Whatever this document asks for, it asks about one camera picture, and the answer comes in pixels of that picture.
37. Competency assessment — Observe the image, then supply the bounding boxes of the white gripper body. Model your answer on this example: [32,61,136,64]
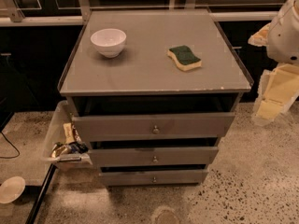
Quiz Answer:
[267,0,299,64]

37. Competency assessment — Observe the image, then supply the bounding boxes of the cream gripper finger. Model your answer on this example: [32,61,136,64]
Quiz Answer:
[248,24,270,47]
[251,63,299,126]

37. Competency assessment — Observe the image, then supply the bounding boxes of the grey drawer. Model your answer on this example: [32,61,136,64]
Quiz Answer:
[73,112,235,142]
[89,147,219,167]
[99,169,208,186]

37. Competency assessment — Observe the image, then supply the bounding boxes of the grey drawer cabinet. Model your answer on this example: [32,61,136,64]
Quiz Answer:
[59,9,252,174]

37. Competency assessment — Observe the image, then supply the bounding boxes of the green yellow sponge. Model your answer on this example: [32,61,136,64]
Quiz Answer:
[167,45,202,71]

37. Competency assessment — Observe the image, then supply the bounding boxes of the white ceramic bowl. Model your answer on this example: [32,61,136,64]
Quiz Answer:
[91,28,127,58]

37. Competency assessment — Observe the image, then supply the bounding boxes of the snack packets in bin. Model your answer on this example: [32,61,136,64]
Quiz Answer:
[50,123,89,158]

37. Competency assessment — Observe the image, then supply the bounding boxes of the metal railing frame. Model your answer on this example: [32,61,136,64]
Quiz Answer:
[0,0,287,27]

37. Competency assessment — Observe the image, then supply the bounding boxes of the black cable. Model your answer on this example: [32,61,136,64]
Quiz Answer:
[0,131,21,160]

